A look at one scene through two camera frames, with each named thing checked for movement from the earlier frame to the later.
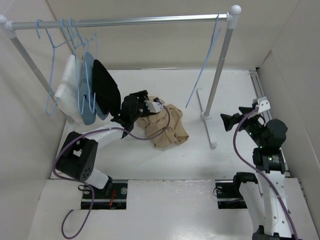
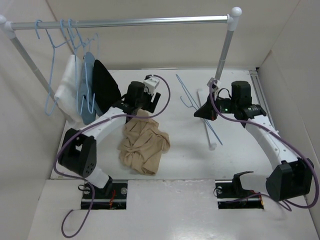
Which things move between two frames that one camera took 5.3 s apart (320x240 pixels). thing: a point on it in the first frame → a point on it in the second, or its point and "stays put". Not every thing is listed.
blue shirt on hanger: (89, 109) stays put
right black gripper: (229, 121) → (207, 111)
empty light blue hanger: (53, 47) stays put
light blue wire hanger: (217, 31) → (195, 106)
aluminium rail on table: (258, 94) stays put
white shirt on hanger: (67, 97) stays put
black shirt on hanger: (107, 94) stays put
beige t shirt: (163, 127) → (143, 143)
